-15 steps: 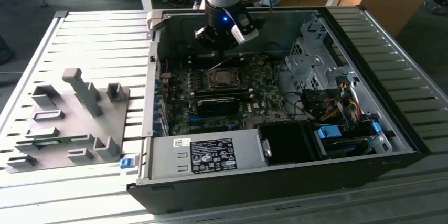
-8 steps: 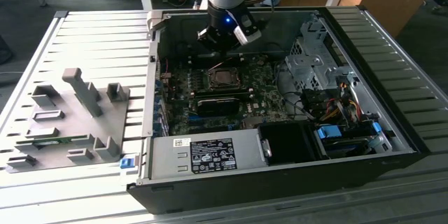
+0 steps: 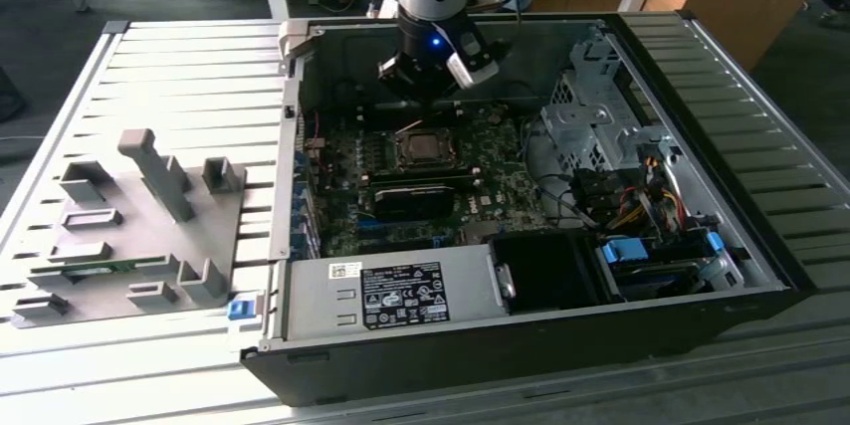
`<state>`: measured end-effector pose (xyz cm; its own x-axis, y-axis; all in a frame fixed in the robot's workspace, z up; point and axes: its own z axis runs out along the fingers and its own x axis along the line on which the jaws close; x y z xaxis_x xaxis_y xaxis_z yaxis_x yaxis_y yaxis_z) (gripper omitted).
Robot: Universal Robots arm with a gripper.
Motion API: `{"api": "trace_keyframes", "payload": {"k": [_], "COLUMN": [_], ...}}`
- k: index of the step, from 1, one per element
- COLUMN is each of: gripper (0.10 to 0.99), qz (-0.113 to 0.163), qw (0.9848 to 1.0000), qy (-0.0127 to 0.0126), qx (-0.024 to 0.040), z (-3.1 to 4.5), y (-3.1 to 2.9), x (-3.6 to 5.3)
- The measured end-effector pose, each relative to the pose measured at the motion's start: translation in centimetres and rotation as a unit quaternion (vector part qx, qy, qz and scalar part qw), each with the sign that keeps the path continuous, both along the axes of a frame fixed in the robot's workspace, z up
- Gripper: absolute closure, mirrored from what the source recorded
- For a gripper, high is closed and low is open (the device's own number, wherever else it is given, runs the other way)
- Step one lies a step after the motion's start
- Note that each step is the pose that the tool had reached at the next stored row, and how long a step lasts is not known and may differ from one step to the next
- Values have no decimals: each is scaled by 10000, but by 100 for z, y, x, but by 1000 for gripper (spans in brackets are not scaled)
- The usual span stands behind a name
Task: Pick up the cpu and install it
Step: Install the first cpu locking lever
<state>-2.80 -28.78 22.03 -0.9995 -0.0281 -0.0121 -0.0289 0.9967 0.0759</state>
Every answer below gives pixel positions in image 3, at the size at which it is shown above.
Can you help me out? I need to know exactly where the metal socket cover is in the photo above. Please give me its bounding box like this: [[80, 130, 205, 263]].
[[396, 128, 462, 170]]

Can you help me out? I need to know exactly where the black RAM slot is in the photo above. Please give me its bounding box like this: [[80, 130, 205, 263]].
[[367, 169, 471, 188]]

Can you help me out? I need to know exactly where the green motherboard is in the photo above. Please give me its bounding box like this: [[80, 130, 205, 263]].
[[291, 108, 603, 261]]

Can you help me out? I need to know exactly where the silver metal drive cage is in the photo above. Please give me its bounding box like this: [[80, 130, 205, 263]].
[[536, 29, 687, 173]]

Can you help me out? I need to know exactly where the black graphics card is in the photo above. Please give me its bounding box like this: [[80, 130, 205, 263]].
[[370, 183, 460, 223]]

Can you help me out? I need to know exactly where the blue disk carrier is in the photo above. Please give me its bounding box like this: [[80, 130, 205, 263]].
[[595, 235, 651, 266]]

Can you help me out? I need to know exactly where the silver power supply unit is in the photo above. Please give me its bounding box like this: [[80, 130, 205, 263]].
[[281, 245, 516, 342]]

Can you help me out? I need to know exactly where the black hard disk drive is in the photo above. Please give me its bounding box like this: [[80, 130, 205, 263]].
[[608, 258, 710, 300]]

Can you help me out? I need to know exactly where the grey parts rack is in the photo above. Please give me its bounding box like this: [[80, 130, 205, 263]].
[[9, 128, 248, 330]]

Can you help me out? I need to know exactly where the black open PC case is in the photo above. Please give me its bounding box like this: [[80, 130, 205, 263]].
[[237, 10, 819, 409]]

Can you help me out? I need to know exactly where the green RAM stick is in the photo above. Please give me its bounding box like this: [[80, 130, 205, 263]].
[[60, 256, 168, 281]]

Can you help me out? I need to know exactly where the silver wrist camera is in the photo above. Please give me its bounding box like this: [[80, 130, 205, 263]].
[[444, 21, 500, 88]]

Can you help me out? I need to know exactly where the grey flat wire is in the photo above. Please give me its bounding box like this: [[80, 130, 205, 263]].
[[534, 186, 603, 230]]

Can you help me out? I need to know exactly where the silver metal latch handle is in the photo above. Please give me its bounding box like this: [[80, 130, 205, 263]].
[[491, 261, 519, 301]]

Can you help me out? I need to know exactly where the yellow red wire bundle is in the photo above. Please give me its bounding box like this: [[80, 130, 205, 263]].
[[614, 184, 687, 237]]

